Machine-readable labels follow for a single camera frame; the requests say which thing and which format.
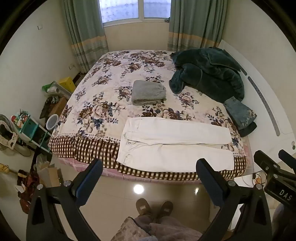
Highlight white headboard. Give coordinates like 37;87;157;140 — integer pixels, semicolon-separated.
218;39;296;149

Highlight person's right forearm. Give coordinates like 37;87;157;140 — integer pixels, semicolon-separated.
273;202;296;233

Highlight dark green plush blanket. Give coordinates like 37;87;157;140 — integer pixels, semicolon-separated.
169;47;245;102

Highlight person's brown shoe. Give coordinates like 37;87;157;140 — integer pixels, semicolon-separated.
136;198;152;217
158;200;174;218

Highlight standing fan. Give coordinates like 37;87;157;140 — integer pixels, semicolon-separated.
0;113;31;158

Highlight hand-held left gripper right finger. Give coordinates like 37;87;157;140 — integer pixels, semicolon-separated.
195;158;273;241

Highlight teal shelf rack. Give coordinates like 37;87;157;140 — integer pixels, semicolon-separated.
14;111;52;153

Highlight person's plush clothed legs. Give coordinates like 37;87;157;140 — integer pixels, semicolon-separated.
111;214;204;241

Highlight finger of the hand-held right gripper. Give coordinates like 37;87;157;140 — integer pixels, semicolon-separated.
278;149;296;165
254;150;286;178

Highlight yellow box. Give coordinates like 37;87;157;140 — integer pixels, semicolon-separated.
57;77;77;92

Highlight red dark cloth pile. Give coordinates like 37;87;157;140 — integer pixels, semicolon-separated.
17;169;40;214

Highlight window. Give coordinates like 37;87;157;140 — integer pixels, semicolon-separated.
99;0;171;24

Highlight person's left brown shoe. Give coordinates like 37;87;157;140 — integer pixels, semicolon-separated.
136;198;152;217

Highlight white round bucket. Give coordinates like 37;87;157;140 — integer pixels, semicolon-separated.
46;114;58;130

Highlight person's right brown shoe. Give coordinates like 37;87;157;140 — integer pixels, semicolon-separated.
158;200;174;218

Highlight cardboard box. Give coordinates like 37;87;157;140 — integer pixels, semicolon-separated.
47;97;68;118
35;160;63;188

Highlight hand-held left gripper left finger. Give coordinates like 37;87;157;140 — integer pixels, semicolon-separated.
26;159;103;241

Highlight green striped curtain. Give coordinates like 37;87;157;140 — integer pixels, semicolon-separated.
63;0;109;73
168;0;223;52

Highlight bed with floral sheet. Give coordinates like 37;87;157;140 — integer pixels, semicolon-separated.
48;50;252;183

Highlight blue jeans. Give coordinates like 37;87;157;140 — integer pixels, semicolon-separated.
223;96;258;130

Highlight thin cable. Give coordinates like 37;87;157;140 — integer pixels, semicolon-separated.
242;170;266;186

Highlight dark patterned cloth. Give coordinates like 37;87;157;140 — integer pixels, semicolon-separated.
39;96;60;118

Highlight white pants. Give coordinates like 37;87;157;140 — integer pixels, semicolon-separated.
116;117;235;173

